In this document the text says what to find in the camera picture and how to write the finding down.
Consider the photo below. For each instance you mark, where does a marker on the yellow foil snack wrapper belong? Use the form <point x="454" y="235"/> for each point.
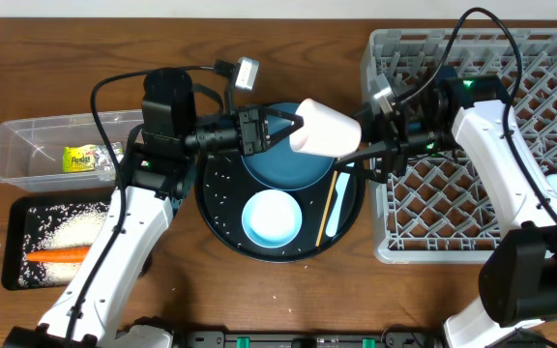
<point x="90" y="157"/>

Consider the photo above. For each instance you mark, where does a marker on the white plastic knife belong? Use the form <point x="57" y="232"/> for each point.
<point x="340" y="189"/>

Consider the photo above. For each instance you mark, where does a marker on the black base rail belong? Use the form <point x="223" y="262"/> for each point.
<point x="307" y="339"/>

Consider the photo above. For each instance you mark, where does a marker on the light blue bowl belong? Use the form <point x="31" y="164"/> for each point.
<point x="272" y="218"/>

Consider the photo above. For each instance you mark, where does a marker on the grey plastic dishwasher rack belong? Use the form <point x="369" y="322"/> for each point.
<point x="438" y="212"/>

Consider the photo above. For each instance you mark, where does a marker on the black rectangular tray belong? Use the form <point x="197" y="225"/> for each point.
<point x="17" y="217"/>

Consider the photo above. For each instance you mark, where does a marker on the pile of white rice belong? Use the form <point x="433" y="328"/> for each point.
<point x="62" y="226"/>

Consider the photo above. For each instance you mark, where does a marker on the round black serving tray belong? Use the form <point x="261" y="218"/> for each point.
<point x="224" y="186"/>

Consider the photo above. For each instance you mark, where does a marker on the orange carrot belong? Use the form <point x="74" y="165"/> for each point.
<point x="62" y="255"/>

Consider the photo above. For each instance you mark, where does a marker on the pink cup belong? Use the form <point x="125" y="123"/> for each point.
<point x="325" y="132"/>

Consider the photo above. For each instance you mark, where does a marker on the dark blue plate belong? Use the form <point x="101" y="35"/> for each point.
<point x="282" y="168"/>

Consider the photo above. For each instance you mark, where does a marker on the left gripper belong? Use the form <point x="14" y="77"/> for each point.
<point x="254" y="130"/>

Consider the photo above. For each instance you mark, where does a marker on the wooden chopstick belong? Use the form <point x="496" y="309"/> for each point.
<point x="326" y="209"/>

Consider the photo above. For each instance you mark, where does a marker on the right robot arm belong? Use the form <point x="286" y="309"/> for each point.
<point x="518" y="282"/>

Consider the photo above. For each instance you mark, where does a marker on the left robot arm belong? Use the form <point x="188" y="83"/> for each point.
<point x="181" y="120"/>

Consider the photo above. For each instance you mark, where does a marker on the clear plastic bin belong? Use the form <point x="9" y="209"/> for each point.
<point x="32" y="150"/>

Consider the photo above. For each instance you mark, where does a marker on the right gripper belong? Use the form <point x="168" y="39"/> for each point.
<point x="390" y="147"/>

